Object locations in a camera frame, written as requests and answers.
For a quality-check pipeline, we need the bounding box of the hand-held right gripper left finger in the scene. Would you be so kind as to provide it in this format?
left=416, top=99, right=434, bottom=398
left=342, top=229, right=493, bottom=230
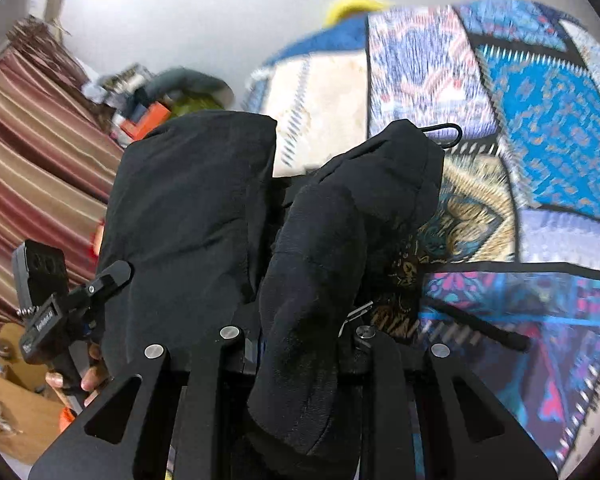
left=27, top=326, right=257, bottom=480

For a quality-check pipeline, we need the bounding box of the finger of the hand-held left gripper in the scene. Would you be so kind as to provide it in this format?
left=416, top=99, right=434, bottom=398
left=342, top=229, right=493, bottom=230
left=67, top=260, right=133, bottom=319

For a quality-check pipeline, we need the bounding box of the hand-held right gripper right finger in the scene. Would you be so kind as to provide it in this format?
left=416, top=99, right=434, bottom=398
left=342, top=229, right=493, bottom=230
left=351, top=325, right=559, bottom=480

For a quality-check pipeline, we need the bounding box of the black zip hoodie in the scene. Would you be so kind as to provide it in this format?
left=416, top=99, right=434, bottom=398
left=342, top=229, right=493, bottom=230
left=94, top=110, right=531, bottom=480

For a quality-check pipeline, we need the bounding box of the person's left hand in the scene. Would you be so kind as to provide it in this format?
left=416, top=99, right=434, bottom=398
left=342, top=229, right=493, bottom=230
left=47, top=342, right=111, bottom=408

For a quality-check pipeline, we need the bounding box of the striped maroon curtain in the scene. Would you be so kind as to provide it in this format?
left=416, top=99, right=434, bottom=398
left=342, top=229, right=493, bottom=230
left=0, top=15, right=126, bottom=341

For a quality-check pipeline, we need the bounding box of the orange box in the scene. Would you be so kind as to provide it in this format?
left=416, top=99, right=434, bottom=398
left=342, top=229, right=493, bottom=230
left=120, top=102, right=174, bottom=142

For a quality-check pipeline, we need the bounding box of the pile of small clutter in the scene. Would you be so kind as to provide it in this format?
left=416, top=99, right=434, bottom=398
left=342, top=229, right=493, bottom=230
left=82, top=62, right=154, bottom=127

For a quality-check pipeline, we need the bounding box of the green cloth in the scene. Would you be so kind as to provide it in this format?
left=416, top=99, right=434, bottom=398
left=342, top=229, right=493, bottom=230
left=170, top=94, right=222, bottom=117

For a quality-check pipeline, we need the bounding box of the grey cushion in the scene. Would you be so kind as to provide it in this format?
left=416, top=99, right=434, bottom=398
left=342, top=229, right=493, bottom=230
left=145, top=67, right=232, bottom=111

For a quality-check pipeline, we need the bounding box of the blue patchwork bedspread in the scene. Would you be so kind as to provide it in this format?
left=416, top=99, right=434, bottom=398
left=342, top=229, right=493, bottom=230
left=242, top=2, right=600, bottom=480

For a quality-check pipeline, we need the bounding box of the yellow pillow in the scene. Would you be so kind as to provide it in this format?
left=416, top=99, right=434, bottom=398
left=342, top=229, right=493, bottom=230
left=325, top=0, right=394, bottom=26

